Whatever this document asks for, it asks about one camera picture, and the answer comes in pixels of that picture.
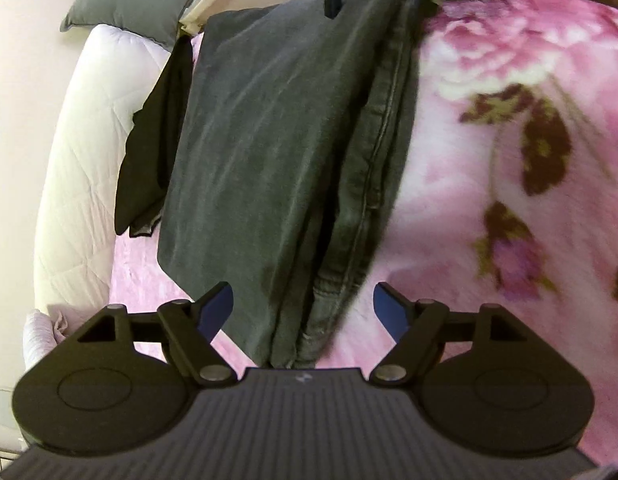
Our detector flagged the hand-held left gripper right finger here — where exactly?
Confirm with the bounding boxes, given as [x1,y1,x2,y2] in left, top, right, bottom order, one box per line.
[370,281,532,387]

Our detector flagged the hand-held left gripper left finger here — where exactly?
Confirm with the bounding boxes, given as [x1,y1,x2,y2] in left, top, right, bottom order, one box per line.
[76,281,236,387]

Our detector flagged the dark grey pants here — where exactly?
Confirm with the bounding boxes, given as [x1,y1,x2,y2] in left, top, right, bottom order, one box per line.
[156,0,435,369]

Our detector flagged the pink floral blanket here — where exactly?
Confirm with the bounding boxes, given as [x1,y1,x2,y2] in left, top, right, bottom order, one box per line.
[109,0,618,467]

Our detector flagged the dark cloth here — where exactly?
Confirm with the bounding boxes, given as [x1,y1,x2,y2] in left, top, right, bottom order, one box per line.
[114,35,195,239]

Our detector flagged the pale pink sheet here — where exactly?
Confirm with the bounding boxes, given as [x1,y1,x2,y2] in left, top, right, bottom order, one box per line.
[22,306,79,367]

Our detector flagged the grey pillow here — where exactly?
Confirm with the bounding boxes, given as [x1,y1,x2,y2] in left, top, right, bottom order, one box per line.
[59,0,226,52]

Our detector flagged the white quilt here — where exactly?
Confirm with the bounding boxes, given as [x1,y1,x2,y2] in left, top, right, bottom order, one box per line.
[33,24,174,312]

